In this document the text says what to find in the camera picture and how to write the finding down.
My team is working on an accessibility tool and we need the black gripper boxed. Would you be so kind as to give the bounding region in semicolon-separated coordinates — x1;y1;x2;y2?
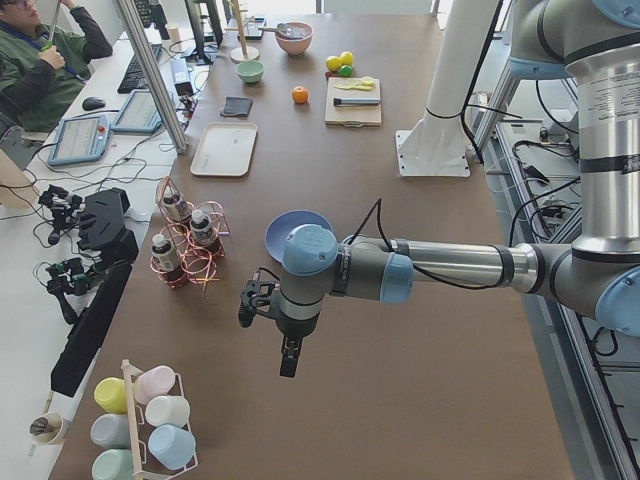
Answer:
276;294;319;377

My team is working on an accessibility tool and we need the blue plate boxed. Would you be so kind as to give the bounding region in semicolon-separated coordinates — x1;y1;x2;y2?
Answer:
264;210;333;262

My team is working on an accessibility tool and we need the orange mandarin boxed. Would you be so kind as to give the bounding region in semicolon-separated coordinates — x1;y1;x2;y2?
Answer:
291;85;309;105

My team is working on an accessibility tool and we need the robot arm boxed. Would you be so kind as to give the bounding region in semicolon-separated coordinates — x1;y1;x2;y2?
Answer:
272;1;639;377

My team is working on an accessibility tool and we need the pink cup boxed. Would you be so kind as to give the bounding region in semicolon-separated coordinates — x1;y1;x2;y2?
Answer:
133;365;176;405

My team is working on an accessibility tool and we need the tea bottle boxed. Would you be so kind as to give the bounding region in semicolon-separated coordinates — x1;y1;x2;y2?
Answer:
162;190;192;224
190;209;224;257
151;233;187;288

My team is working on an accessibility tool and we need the white cup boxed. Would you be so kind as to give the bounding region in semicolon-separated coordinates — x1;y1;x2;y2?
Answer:
145;395;191;428

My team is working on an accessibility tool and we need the light blue cup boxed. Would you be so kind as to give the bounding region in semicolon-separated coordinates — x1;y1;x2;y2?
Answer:
148;424;196;470

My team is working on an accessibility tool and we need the yellow cup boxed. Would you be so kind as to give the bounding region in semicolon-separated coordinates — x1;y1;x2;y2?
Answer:
94;377;127;414

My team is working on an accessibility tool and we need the grey cup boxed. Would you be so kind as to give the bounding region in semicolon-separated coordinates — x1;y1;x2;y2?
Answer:
90;413;130;449

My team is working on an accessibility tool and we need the cream rabbit tray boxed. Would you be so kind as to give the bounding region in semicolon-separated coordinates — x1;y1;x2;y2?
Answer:
190;122;258;177

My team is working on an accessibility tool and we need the mint green cup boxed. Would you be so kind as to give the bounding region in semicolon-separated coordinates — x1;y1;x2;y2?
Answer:
91;449;134;480

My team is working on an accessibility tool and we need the black device on desk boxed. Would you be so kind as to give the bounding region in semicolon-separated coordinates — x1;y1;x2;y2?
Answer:
47;187;139;397

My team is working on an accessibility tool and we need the wooden cutting board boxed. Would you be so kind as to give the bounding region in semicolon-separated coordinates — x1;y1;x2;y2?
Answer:
324;76;382;127

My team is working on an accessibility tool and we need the grey folded cloth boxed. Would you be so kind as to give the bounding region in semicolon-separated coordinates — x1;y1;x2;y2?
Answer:
220;96;253;118

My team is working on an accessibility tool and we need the steel muddler black tip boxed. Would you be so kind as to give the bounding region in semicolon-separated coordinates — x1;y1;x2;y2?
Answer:
333;97;381;107

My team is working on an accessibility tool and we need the green bowl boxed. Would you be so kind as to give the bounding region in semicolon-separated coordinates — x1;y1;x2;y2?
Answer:
236;60;264;84

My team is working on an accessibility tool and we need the teach pendant far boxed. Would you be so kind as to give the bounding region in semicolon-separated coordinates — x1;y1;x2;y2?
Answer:
111;90;162;135

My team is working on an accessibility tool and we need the teach pendant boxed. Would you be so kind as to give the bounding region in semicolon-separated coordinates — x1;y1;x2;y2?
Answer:
111;90;162;135
47;114;110;166

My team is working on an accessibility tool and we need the green lime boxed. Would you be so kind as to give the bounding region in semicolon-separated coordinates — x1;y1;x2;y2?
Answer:
336;65;353;78

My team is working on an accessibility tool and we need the yellow lemon lower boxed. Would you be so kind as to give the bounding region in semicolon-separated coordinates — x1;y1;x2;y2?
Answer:
325;55;343;72

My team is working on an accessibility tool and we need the yellow lemon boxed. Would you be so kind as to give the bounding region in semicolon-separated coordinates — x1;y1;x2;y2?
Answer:
325;55;343;72
340;51;354;66

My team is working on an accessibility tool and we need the yellow lemon upper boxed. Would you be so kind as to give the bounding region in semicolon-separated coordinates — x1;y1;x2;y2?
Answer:
340;51;354;66

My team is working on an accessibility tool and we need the teach pendant near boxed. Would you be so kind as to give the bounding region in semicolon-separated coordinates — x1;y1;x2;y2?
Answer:
47;114;110;166

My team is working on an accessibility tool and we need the wooden cup stand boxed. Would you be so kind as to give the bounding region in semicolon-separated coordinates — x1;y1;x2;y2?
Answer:
226;0;260;64

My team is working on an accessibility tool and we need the pink bowl with ice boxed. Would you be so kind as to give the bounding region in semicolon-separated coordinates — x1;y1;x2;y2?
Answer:
275;22;313;56

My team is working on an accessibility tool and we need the black keyboard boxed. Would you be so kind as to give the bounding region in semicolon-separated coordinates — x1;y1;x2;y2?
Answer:
117;44;163;94

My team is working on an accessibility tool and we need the black computer mouse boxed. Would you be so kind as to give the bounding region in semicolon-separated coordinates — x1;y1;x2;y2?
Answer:
81;97;106;112

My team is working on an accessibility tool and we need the metal ice scoop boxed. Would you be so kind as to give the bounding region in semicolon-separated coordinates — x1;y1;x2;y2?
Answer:
260;22;308;40

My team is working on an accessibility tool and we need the seated person green jacket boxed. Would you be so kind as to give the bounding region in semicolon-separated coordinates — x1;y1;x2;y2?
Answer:
1;1;113;133

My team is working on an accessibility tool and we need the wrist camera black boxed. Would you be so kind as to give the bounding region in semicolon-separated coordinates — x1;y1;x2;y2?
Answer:
238;267;279;328

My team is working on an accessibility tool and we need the copper wire bottle rack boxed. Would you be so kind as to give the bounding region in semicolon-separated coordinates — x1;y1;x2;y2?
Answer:
150;177;230;289

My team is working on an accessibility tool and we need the white wire cup rack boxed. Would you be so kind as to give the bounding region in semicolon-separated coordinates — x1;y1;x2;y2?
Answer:
121;359;199;479

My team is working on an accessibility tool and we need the aluminium frame post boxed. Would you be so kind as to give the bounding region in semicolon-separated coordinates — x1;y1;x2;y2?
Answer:
115;0;188;154

